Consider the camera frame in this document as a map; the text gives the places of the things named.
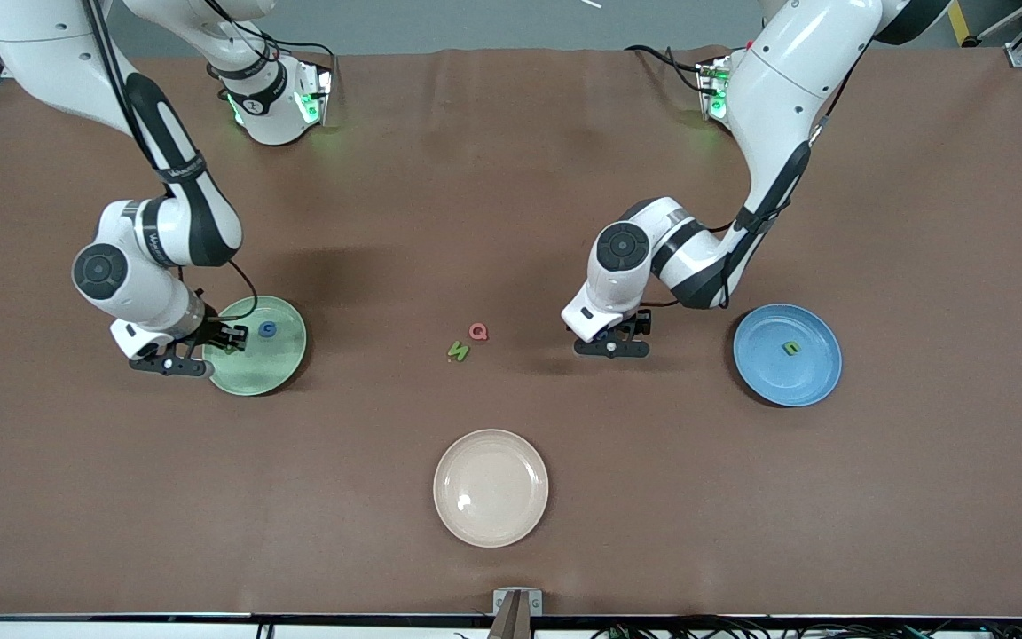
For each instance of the pink letter Q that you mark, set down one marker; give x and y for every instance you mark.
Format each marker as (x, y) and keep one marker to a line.
(472, 333)

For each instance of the blue letter G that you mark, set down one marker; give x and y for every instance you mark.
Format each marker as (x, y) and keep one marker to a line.
(263, 330)

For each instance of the silver base connector block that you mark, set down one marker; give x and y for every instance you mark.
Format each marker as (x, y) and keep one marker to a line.
(314, 98)
(713, 89)

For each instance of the green round plate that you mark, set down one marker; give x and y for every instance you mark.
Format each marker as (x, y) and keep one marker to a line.
(271, 368)

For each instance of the yellow tape strip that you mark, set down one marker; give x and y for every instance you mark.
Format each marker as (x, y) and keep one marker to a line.
(962, 22)

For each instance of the brown camera post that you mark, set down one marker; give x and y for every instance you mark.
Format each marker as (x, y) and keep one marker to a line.
(511, 626)

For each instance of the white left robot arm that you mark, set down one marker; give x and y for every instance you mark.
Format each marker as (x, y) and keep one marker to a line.
(795, 80)

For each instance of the beige round plate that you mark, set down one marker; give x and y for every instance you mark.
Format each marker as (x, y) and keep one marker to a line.
(491, 488)

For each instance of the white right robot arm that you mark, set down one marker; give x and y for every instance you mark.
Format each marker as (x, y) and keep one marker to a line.
(50, 44)

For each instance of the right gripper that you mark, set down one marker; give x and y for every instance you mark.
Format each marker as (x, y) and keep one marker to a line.
(212, 332)

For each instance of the blue round plate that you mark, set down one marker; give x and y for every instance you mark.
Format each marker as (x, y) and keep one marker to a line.
(786, 382)

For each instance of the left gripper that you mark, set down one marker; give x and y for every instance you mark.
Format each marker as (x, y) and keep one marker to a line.
(640, 322)

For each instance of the grey metal bracket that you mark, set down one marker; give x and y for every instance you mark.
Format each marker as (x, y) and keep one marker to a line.
(500, 602)

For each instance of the brown table mat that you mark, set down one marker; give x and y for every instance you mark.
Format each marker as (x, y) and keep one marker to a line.
(121, 497)

